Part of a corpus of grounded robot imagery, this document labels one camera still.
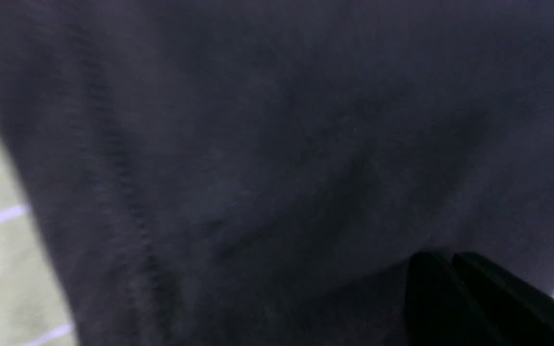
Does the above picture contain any light green checkered tablecloth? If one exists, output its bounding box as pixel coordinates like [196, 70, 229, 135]
[0, 91, 554, 346]

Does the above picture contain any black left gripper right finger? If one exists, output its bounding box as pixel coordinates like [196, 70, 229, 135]
[452, 252, 554, 346]

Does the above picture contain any dark gray long-sleeve top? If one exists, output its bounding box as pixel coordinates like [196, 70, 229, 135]
[0, 0, 554, 346]

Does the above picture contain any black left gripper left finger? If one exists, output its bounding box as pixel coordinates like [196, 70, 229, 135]
[404, 253, 504, 346]

